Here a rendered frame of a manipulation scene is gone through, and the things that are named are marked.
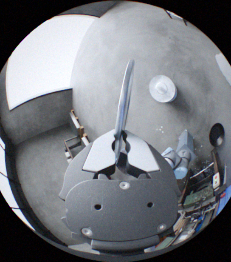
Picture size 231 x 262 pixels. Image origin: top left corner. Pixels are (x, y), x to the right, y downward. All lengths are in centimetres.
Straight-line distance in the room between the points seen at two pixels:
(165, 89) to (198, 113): 51
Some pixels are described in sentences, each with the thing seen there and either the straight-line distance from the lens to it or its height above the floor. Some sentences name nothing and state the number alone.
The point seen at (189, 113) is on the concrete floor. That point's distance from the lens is 115.
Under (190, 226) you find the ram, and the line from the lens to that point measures 105.
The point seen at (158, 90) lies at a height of 25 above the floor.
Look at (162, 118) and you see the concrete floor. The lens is 121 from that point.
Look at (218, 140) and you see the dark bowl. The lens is 133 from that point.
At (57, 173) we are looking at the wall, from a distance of 385.
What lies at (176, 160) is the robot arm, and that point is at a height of 65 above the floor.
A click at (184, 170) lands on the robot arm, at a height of 67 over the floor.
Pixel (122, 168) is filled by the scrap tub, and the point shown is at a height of 41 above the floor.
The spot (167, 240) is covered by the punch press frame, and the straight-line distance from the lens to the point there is 107.
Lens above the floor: 114
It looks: 40 degrees down
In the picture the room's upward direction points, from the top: 114 degrees counter-clockwise
